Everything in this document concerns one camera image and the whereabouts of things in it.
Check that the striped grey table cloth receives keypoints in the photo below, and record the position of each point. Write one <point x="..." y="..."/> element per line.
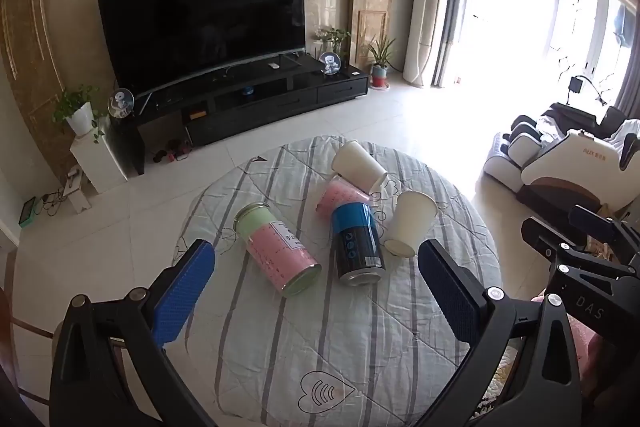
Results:
<point x="300" y="347"/>

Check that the potted plant in striped pot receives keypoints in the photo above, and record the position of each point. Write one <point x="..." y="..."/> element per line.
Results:
<point x="380" y="67"/>

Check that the potted plant in white pot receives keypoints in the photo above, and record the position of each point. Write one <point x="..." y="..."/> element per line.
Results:
<point x="80" y="112"/>

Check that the white and brown massage chair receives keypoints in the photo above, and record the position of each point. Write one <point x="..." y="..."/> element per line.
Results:
<point x="565" y="157"/>

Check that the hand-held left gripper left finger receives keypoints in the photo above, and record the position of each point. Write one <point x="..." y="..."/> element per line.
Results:
<point x="181" y="299"/>

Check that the black tablet stand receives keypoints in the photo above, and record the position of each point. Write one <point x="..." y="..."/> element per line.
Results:
<point x="582" y="87"/>

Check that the pink paper cup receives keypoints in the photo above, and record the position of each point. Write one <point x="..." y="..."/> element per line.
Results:
<point x="342" y="199"/>

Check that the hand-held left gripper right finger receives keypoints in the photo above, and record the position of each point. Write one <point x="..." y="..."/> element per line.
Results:
<point x="450" y="299"/>

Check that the white plant pedestal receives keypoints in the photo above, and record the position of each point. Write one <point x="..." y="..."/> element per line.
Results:
<point x="97" y="164"/>

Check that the black television stand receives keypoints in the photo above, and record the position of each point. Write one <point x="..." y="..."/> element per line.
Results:
<point x="260" y="99"/>

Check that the blue and black can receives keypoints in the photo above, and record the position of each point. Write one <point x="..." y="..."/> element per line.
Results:
<point x="356" y="244"/>

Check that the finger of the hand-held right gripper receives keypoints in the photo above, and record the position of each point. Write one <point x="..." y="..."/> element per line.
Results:
<point x="540" y="234"/>
<point x="597" y="222"/>

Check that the white paper cup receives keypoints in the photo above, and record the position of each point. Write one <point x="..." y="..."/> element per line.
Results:
<point x="356" y="167"/>
<point x="411" y="227"/>

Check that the black curved television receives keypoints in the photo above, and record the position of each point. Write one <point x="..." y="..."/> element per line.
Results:
<point x="200" y="17"/>

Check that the small green vine plant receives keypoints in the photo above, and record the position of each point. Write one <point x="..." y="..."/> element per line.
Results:
<point x="332" y="38"/>

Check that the teal box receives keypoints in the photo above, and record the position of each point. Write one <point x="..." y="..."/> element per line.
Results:
<point x="27" y="212"/>

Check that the green and pink can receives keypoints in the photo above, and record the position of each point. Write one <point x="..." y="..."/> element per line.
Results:
<point x="275" y="247"/>

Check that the white standing air conditioner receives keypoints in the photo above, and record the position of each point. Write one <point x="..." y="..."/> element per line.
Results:
<point x="426" y="12"/>

